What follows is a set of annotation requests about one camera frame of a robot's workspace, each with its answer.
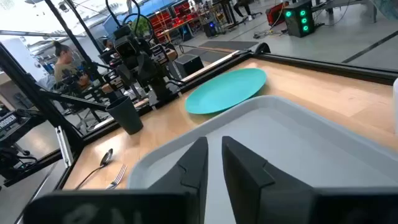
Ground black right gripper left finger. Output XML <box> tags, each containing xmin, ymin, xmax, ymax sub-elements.
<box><xmin>147</xmin><ymin>136</ymin><xmax>209</xmax><ymax>224</ymax></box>

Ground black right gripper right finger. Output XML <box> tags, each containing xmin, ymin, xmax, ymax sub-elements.
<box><xmin>221</xmin><ymin>135</ymin><xmax>315</xmax><ymax>224</ymax></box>

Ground dark grey plastic cup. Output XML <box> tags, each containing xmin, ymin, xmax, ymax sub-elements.
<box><xmin>104</xmin><ymin>95</ymin><xmax>144</xmax><ymax>136</ymax></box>

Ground metal fork with pink handle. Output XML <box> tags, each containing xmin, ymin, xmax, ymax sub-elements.
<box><xmin>104</xmin><ymin>164</ymin><xmax>128</xmax><ymax>190</ymax></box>

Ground green mat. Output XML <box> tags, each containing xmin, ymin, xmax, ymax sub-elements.
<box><xmin>184</xmin><ymin>67</ymin><xmax>267</xmax><ymax>115</ymax></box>

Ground metal spoon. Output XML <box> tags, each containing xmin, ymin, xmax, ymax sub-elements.
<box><xmin>74</xmin><ymin>147</ymin><xmax>114</xmax><ymax>190</ymax></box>

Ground grey plastic tray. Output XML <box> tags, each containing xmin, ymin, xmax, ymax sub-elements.
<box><xmin>127</xmin><ymin>95</ymin><xmax>398</xmax><ymax>224</ymax></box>

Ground red storage shelf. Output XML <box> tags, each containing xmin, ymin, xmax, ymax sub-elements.
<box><xmin>148</xmin><ymin>1</ymin><xmax>200</xmax><ymax>35</ymax></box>

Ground black box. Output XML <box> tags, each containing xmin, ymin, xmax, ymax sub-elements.
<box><xmin>174</xmin><ymin>53</ymin><xmax>205</xmax><ymax>79</ymax></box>

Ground person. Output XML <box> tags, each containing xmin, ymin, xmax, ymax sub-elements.
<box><xmin>52</xmin><ymin>40</ymin><xmax>91</xmax><ymax>91</ymax></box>
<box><xmin>233</xmin><ymin>0</ymin><xmax>262</xmax><ymax>21</ymax></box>

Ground black Trossen labelled device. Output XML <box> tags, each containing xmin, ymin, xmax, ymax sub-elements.
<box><xmin>0</xmin><ymin>108</ymin><xmax>63</xmax><ymax>188</ymax></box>

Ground red case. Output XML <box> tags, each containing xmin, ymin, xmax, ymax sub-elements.
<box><xmin>265</xmin><ymin>2</ymin><xmax>290</xmax><ymax>26</ymax></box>

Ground black computer tower green lights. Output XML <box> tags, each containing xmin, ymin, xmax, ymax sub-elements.
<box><xmin>282</xmin><ymin>1</ymin><xmax>316</xmax><ymax>39</ymax></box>

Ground black cable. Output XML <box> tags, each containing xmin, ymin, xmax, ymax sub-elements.
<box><xmin>123</xmin><ymin>12</ymin><xmax>155</xmax><ymax>43</ymax></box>
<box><xmin>104</xmin><ymin>0</ymin><xmax>141</xmax><ymax>29</ymax></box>

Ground black rig frame post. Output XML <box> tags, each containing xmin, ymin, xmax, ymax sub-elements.
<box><xmin>0</xmin><ymin>0</ymin><xmax>108</xmax><ymax>153</ymax></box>

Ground white metal bracket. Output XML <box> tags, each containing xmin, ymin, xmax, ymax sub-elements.
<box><xmin>55</xmin><ymin>125</ymin><xmax>75</xmax><ymax>168</ymax></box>

